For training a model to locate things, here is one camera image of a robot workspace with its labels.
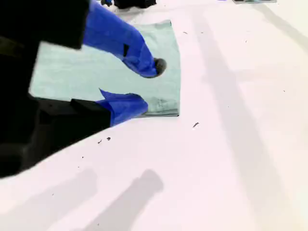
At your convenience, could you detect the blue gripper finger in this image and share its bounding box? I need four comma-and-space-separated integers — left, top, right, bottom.
71, 88, 149, 129
82, 0, 167, 79

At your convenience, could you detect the pale green T-shirt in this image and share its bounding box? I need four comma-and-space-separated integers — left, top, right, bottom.
28, 19, 181, 118

